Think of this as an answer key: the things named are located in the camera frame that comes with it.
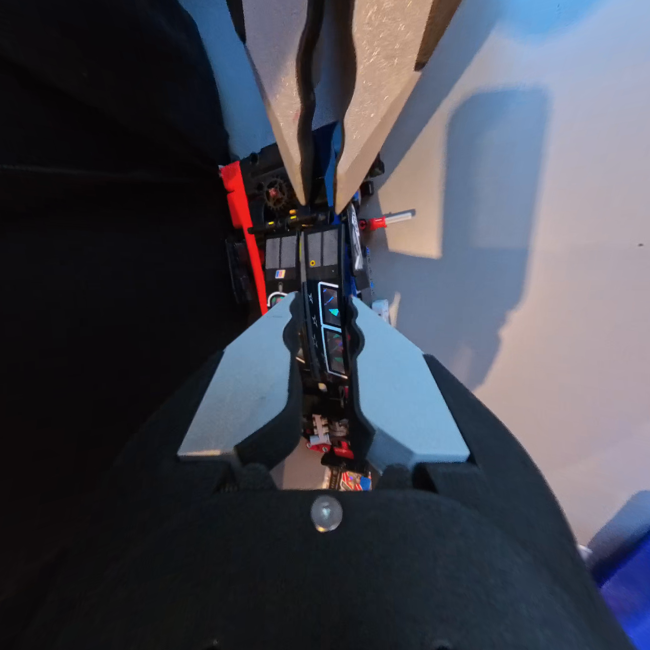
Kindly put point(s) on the blue plastic bin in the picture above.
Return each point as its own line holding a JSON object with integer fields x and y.
{"x": 629, "y": 584}

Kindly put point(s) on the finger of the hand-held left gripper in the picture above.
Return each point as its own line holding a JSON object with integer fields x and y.
{"x": 386, "y": 66}
{"x": 274, "y": 76}

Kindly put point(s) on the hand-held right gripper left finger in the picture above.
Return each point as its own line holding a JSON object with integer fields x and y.
{"x": 243, "y": 401}

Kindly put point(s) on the black starred brick panel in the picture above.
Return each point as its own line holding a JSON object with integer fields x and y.
{"x": 320, "y": 254}

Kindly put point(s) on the toy brick car model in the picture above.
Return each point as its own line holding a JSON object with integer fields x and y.
{"x": 241, "y": 203}

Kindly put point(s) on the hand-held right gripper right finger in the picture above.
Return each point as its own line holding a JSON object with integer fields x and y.
{"x": 406, "y": 406}

